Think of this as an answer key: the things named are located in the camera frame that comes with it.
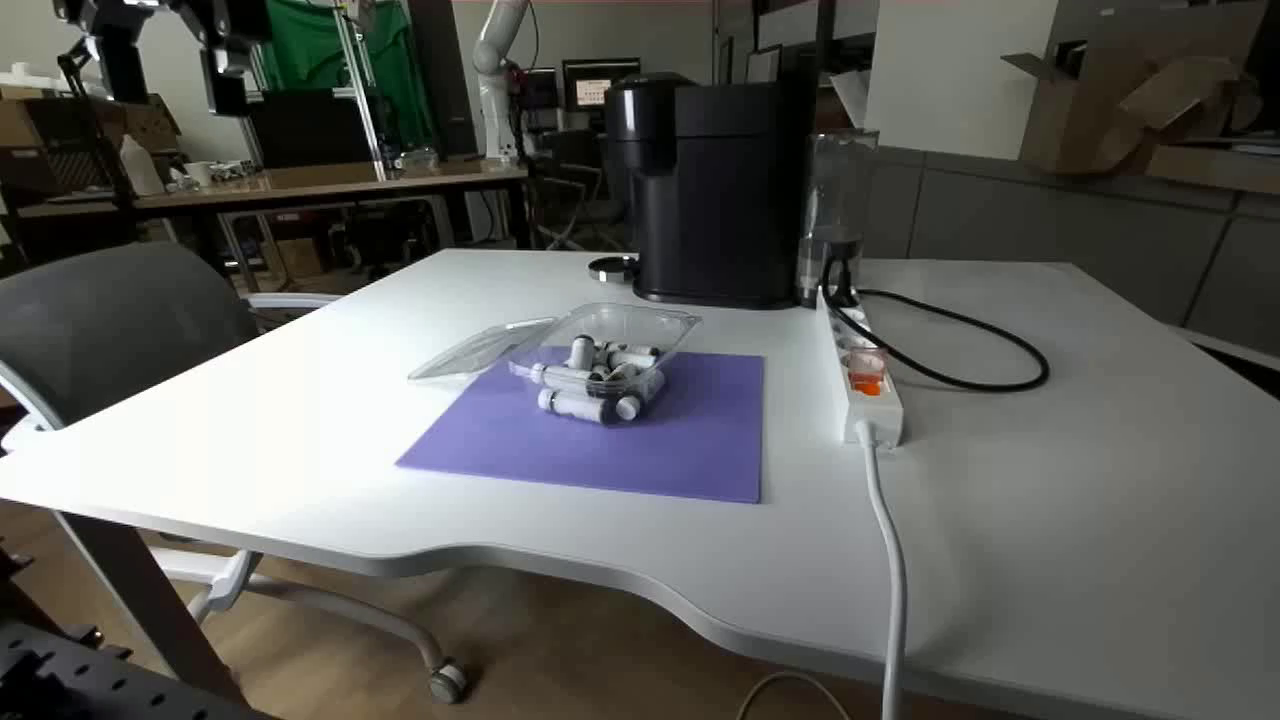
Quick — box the open cardboard box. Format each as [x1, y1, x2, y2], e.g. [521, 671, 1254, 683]
[999, 38, 1280, 202]

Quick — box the black perforated board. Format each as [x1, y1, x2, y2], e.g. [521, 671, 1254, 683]
[0, 617, 275, 720]

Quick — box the grey office chair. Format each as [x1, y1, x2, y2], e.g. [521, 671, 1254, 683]
[0, 235, 341, 439]

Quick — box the clear water tank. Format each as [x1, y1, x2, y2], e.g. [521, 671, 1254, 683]
[800, 124, 888, 305]

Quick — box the round metal drip tray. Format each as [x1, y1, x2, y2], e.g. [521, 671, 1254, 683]
[590, 251, 645, 290]

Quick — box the large white tube dark cap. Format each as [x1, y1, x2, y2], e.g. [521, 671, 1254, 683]
[531, 384, 645, 434]

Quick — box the white power cable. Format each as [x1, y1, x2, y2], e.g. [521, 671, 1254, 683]
[855, 422, 913, 720]

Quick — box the table leg with caster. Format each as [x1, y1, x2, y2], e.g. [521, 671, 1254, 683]
[141, 542, 471, 710]

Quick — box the white power strip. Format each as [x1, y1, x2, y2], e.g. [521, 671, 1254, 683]
[827, 305, 913, 452]

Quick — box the grey cabinet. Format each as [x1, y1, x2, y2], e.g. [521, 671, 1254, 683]
[852, 141, 1280, 360]

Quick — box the small computer monitor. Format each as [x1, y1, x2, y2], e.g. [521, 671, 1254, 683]
[558, 51, 645, 119]

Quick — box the purple mat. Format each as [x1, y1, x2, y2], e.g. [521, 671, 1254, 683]
[395, 345, 771, 510]

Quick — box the black power cable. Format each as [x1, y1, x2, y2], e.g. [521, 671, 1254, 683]
[816, 243, 1055, 398]

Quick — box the clear container lid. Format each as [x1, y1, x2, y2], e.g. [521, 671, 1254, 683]
[406, 315, 564, 384]

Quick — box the wooden desk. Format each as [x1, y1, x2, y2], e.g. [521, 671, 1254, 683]
[0, 157, 531, 290]

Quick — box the black coffee machine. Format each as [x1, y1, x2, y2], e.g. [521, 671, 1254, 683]
[603, 68, 823, 314]

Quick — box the green cloth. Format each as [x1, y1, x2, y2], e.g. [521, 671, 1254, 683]
[260, 0, 442, 157]

